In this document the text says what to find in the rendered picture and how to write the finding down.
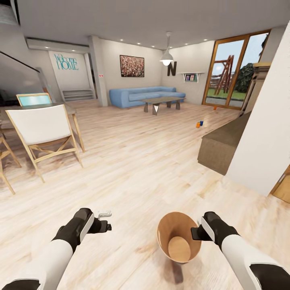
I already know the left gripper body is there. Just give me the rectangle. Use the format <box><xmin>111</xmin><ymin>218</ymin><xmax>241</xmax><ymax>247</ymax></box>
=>
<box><xmin>87</xmin><ymin>219</ymin><xmax>108</xmax><ymax>234</ymax></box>

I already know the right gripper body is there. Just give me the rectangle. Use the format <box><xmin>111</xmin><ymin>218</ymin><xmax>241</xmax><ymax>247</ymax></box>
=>
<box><xmin>191</xmin><ymin>227</ymin><xmax>213</xmax><ymax>241</ymax></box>

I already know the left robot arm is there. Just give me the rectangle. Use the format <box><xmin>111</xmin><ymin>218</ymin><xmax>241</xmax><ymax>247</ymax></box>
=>
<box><xmin>1</xmin><ymin>208</ymin><xmax>112</xmax><ymax>290</ymax></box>

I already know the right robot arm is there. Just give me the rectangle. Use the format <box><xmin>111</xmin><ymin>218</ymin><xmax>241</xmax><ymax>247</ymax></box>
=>
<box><xmin>191</xmin><ymin>211</ymin><xmax>290</xmax><ymax>290</ymax></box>

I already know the trash can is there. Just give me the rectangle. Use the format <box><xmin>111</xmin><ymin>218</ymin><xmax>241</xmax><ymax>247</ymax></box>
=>
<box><xmin>157</xmin><ymin>211</ymin><xmax>202</xmax><ymax>265</ymax></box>

